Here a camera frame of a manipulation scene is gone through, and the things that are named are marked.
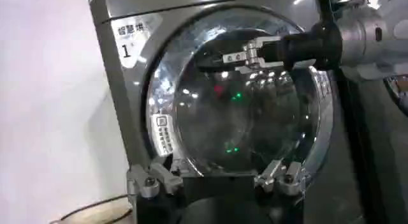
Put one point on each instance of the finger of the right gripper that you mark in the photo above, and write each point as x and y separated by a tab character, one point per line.
229	41
236	61

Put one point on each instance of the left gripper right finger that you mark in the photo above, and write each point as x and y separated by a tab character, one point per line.
288	180

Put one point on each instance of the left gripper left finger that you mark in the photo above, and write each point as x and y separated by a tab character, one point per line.
150	183

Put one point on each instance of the white instruction sticker on door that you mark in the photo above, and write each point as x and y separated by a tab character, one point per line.
163	134

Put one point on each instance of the round glass dryer door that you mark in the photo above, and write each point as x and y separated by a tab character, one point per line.
242	116

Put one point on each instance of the grey neighbouring dryer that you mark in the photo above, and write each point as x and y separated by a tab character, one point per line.
373	155

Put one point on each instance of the grey dryer numbered one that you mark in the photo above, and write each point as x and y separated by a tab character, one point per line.
127	94

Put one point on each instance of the white number label sticker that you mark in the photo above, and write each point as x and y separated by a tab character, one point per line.
132	41

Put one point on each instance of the neighbouring dryer glass door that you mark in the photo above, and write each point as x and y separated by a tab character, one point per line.
398	91

